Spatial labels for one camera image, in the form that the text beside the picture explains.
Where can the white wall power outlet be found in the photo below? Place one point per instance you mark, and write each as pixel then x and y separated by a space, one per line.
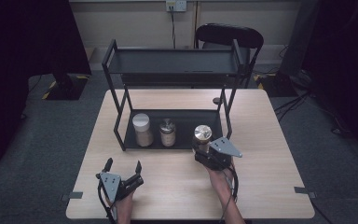
pixel 176 5

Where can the grey tape strip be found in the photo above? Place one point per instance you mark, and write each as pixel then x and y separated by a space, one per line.
pixel 303 190
pixel 74 195

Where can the small dark round disc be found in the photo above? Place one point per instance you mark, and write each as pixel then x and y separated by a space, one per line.
pixel 216 100

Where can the black metal shelf rack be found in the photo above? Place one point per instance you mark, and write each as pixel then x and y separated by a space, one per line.
pixel 172 62

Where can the dark curtain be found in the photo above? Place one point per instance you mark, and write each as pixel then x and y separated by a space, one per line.
pixel 18 62
pixel 348 62

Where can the person's left hand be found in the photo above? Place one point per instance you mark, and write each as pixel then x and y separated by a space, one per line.
pixel 125 208

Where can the black stand base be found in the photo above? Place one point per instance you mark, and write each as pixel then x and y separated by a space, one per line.
pixel 68 88
pixel 276 85

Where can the white lid jar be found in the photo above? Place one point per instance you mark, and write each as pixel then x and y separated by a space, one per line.
pixel 141 123

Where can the person's right hand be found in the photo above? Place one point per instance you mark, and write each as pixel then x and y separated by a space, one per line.
pixel 219 182

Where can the black chair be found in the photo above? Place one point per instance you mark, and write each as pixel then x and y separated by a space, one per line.
pixel 230 34

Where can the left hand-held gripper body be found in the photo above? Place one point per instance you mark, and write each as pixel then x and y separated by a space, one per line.
pixel 112 185

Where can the silver lid jar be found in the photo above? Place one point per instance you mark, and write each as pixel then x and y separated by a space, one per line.
pixel 167 127

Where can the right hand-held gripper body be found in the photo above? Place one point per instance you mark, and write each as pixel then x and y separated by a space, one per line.
pixel 225 147

